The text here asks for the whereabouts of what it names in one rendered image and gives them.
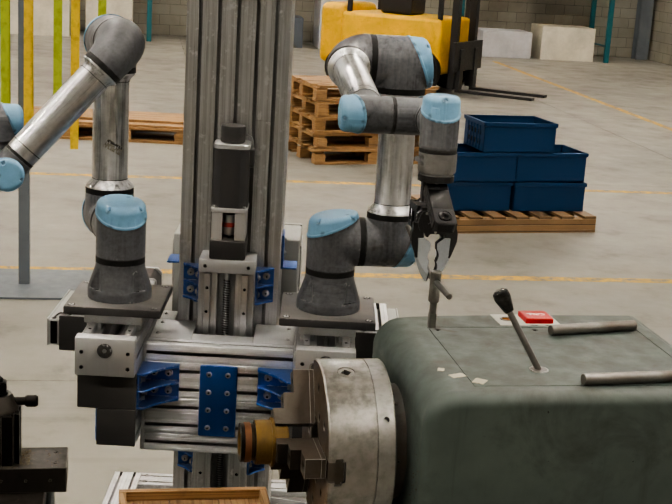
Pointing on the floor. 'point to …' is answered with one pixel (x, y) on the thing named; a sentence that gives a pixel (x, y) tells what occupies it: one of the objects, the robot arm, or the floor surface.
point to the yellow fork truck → (386, 20)
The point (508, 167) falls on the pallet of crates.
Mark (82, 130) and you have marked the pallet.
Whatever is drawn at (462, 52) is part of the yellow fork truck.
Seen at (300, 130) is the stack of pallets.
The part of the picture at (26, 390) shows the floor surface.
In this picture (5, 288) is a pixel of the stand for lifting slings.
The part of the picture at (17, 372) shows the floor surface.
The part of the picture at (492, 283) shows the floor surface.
